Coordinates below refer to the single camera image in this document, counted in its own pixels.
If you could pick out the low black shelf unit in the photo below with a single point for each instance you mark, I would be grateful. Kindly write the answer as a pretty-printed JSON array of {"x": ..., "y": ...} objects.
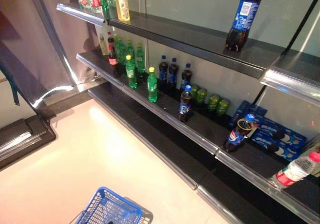
[{"x": 22, "y": 134}]

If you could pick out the large Pepsi cola bottle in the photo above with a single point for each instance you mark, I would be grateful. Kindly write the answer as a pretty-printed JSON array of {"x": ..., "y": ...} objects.
[{"x": 241, "y": 17}]

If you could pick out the Pepsi bottle square print label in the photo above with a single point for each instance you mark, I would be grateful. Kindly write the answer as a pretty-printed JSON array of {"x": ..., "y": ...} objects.
[{"x": 184, "y": 108}]

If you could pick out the yellow tea bottle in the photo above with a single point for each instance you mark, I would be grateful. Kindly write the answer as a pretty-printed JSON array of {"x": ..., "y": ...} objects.
[
  {"x": 103, "y": 47},
  {"x": 122, "y": 4}
]

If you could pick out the blue plastic shopping basket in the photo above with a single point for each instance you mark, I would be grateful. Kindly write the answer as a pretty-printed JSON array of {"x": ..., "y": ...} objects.
[{"x": 113, "y": 206}]

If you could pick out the black shelf board clear rail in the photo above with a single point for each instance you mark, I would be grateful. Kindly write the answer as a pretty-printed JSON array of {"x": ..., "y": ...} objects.
[
  {"x": 207, "y": 131},
  {"x": 187, "y": 38}
]

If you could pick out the black shelf base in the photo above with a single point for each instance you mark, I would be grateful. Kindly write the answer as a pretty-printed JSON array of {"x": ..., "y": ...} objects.
[{"x": 160, "y": 139}]

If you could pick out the black shelf upright bar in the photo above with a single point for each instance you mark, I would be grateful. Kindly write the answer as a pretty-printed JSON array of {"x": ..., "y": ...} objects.
[{"x": 303, "y": 22}]

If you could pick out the Pepsi bottle round logo label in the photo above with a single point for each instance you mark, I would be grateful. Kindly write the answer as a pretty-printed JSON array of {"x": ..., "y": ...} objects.
[{"x": 235, "y": 138}]

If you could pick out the green Sprite bottle yellow cap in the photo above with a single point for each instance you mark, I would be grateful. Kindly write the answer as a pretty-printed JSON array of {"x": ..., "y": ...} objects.
[
  {"x": 152, "y": 86},
  {"x": 130, "y": 71},
  {"x": 121, "y": 50},
  {"x": 130, "y": 50},
  {"x": 116, "y": 45},
  {"x": 140, "y": 59}
]

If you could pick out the Coca-Cola bottle red cap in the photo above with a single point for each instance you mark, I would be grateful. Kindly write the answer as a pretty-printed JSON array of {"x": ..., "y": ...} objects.
[
  {"x": 113, "y": 59},
  {"x": 110, "y": 40}
]

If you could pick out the reflective metal end panel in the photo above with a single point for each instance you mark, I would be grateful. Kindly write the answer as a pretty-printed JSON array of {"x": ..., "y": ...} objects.
[{"x": 50, "y": 47}]

